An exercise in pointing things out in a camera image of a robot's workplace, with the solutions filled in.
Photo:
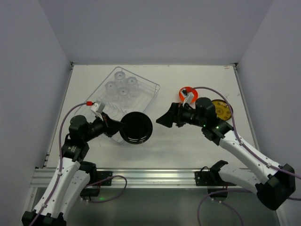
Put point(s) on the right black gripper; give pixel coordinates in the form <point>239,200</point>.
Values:
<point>177,114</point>

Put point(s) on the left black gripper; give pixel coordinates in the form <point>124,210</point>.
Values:
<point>107,125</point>

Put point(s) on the black plate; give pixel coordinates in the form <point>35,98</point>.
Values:
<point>138,128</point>

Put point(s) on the orange plastic bowl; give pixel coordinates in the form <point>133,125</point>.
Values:
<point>189,89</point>

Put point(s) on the yellow patterned plate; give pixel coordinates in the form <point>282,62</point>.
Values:
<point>222,109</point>

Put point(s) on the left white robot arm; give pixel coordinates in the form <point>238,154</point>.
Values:
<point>72,174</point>

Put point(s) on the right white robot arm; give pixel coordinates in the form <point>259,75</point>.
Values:
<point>271,182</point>

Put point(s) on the clear plastic dish rack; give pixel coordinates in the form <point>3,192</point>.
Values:
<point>146,93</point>

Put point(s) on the clear glass cup front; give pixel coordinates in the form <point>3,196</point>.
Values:
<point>124,98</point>

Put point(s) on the clear glass cup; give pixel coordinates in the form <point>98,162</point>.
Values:
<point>120,79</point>
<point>132,84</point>
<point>124,98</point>
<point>110,88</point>

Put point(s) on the clear glass cup left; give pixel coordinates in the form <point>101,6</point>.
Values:
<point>110,88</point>

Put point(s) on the clear glass cup right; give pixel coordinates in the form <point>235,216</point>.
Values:
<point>132,84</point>

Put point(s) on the clear glass cup back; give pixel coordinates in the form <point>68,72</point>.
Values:
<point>120,79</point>

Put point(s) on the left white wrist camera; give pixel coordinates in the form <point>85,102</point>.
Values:
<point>97,108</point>

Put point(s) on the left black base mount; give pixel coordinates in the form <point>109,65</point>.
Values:
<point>89,185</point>

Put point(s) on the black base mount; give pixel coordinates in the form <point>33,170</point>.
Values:
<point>89,185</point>
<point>210,179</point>

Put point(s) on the aluminium mounting rail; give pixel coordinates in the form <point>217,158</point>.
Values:
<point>182,178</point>

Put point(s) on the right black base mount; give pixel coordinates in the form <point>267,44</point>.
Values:
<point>210,179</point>

